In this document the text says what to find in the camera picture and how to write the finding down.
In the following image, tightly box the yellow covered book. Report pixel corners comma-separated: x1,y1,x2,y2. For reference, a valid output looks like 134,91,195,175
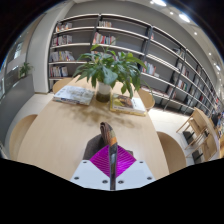
109,93,148,117

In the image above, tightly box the light wooden side table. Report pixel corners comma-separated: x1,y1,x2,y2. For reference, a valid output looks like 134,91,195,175
193,107,223,163

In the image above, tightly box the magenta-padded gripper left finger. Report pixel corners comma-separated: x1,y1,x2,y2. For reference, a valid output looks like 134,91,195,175
70,144,111,191

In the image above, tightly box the small background green plant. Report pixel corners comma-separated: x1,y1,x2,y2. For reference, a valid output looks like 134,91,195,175
18,61,34,79

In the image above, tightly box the group of ceiling lights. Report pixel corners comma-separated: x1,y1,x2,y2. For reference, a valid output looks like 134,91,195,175
149,0,223,73

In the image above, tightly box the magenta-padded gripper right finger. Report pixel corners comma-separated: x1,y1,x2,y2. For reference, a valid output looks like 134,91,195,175
116,145,156,191

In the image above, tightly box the green potted plant white pot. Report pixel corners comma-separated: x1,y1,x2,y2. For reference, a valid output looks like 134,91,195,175
72,44,148,103

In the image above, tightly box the round-backed wooden chair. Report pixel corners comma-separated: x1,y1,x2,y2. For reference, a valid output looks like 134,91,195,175
52,77,74,94
138,87,156,111
156,130,188,174
8,113,38,161

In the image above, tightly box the grey bookshelf unit with books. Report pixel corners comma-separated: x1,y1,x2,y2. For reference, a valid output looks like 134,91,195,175
48,13,224,116

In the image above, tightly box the zigzag striped brown towel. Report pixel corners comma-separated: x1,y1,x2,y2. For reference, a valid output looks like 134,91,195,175
82,121,134,191

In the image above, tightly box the white and blue book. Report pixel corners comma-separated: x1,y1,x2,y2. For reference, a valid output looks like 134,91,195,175
52,85,96,107

